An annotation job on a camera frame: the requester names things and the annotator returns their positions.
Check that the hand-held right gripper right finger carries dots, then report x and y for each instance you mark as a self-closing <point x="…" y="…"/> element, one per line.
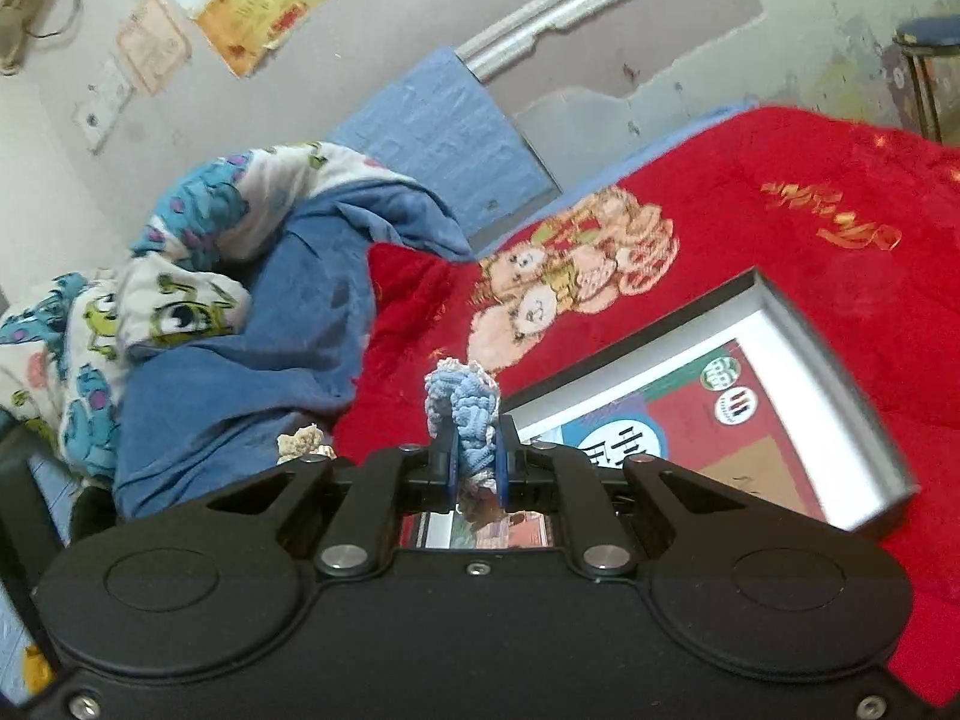
<point x="501" y="469"/>

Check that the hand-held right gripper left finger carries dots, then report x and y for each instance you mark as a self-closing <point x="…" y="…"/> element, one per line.
<point x="450" y="469"/>

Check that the blue crochet scrunchie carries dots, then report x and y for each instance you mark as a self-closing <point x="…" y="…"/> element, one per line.
<point x="469" y="405"/>

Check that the black cardboard box lid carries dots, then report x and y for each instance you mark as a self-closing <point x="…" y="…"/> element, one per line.
<point x="825" y="390"/>

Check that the printed card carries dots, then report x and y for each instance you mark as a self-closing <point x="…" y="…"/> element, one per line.
<point x="675" y="427"/>

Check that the blue cartoon print quilt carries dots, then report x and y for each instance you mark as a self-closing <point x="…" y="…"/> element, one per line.
<point x="247" y="360"/>

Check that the red printed blanket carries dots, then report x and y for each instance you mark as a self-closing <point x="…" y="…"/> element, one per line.
<point x="750" y="225"/>

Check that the curved white pipe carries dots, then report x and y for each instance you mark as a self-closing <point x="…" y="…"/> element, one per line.
<point x="570" y="0"/>

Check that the round blue stool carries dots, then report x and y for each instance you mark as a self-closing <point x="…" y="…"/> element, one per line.
<point x="930" y="37"/>

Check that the white wall socket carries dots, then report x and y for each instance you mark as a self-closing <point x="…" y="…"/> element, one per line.
<point x="101" y="105"/>

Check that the pale wall certificate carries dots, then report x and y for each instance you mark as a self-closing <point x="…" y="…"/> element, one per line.
<point x="154" y="45"/>

